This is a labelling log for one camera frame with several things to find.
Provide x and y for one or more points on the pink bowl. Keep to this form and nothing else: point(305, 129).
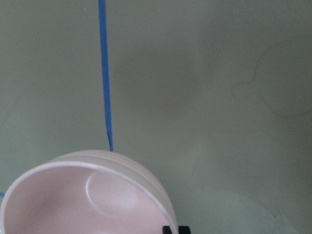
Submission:
point(87, 192)

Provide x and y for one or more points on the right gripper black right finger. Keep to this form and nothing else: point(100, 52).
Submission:
point(184, 230)

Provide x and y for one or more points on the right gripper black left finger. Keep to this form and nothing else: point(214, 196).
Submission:
point(166, 230)

